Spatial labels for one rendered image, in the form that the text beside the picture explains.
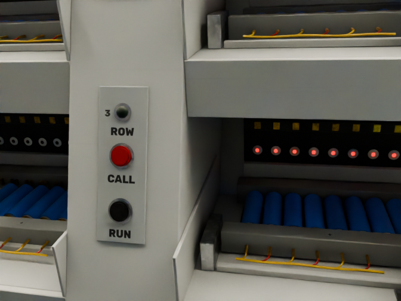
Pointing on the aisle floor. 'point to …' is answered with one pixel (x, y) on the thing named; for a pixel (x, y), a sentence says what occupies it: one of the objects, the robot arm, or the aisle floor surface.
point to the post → (156, 242)
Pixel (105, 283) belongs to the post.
